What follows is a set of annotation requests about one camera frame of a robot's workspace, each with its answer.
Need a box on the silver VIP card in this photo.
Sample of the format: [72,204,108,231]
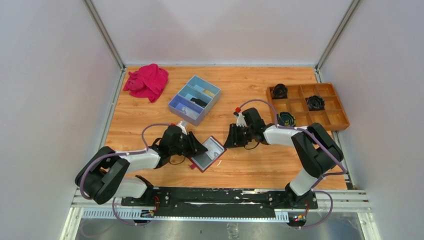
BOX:
[180,106,200,119]
[202,136,225,160]

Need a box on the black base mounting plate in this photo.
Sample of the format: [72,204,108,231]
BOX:
[120,187,318,218]

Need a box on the wooden compartment tray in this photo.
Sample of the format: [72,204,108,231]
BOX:
[266,83,350,131]

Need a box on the aluminium frame rail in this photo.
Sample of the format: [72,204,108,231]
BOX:
[71,187,372,224]

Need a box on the red leather card holder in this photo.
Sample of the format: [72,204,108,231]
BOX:
[189,136,226,173]

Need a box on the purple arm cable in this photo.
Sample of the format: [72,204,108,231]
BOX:
[79,123,173,227]
[235,98,348,229]

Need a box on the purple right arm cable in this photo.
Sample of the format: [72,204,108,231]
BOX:
[235,98,348,229]

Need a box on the blue compartment organizer box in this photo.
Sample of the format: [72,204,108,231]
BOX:
[168,75,222,127]

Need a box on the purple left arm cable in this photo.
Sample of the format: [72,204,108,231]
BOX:
[79,123,173,227]

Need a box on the gold card in box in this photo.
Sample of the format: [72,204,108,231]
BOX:
[203,89,215,98]

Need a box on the black item in box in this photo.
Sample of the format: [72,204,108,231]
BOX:
[190,97,208,108]

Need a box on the crumpled pink cloth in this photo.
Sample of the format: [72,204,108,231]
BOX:
[123,63,169,103]

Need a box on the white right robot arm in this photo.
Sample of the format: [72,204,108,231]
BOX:
[224,107,344,197]

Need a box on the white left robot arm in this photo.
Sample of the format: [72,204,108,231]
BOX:
[75,124,208,205]

